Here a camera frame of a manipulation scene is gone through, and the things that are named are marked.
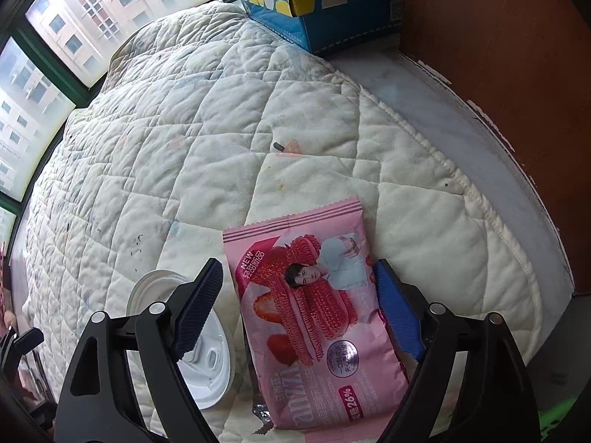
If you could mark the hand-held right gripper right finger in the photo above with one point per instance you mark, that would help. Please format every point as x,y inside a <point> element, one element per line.
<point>397,314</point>

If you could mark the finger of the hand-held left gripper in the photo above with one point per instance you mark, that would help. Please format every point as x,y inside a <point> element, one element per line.
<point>44,415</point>
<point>25,341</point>

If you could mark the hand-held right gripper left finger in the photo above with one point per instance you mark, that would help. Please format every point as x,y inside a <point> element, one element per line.
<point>198,314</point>

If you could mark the pink snack packet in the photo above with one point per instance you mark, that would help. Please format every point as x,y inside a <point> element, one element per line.
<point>314,314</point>

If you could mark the white plastic cup lid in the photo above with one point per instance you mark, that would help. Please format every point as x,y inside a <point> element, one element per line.
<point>207,378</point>

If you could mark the green perforated basket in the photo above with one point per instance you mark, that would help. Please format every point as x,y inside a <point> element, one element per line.
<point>556,420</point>

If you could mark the white quilted blanket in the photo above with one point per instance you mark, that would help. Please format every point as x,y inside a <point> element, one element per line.
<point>231,124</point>

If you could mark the brown wooden cabinet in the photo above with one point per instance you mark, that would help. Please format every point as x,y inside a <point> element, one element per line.
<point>508,32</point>

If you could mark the blue spotted tissue box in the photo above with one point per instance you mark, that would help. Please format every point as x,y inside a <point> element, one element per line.
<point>341,14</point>

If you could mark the green window frame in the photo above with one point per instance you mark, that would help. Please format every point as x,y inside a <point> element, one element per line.
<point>51,64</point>

